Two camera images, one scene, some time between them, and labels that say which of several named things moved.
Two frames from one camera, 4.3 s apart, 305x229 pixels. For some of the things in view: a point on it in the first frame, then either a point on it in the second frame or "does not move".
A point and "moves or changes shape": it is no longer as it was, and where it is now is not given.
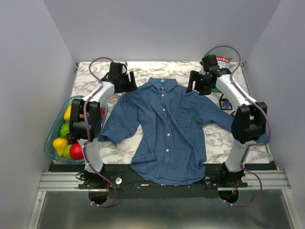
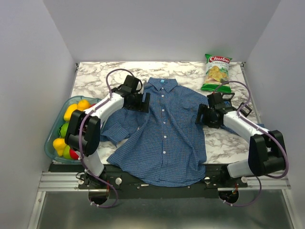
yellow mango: [67, 115] does not move
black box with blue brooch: [224, 103] does not move
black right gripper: [193, 76] to [213, 124]
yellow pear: [59, 144] does not move
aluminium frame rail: [260, 180] does not move
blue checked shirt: [172, 120] moves or changes shape
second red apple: [76, 152] does not move
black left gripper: [131, 86] to [143, 106]
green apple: [66, 153] does not move
